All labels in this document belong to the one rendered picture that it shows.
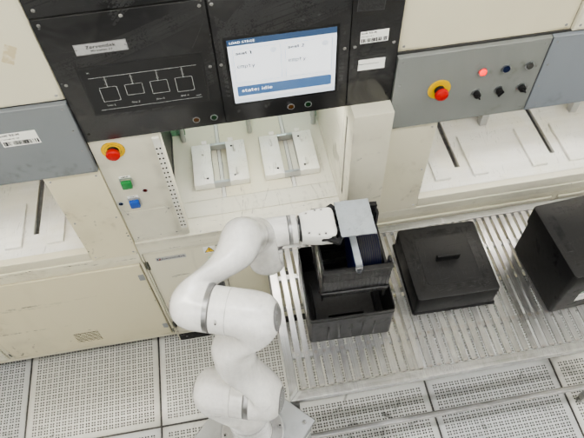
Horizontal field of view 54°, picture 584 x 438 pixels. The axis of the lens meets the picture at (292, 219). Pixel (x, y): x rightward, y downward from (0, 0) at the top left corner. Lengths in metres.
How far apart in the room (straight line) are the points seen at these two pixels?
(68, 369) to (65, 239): 0.90
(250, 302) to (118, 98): 0.71
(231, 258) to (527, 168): 1.48
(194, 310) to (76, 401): 1.79
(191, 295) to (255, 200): 1.03
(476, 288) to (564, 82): 0.70
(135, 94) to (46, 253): 0.86
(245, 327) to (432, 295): 0.96
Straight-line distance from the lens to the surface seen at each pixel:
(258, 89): 1.59
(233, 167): 2.21
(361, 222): 1.58
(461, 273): 2.03
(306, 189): 2.16
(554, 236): 2.02
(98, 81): 1.55
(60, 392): 2.93
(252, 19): 1.45
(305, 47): 1.52
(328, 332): 1.90
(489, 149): 2.39
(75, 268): 2.25
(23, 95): 1.61
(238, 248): 1.17
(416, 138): 1.89
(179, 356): 2.83
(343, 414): 2.68
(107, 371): 2.89
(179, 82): 1.55
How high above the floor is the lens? 2.57
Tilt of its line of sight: 55 degrees down
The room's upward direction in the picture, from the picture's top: 3 degrees counter-clockwise
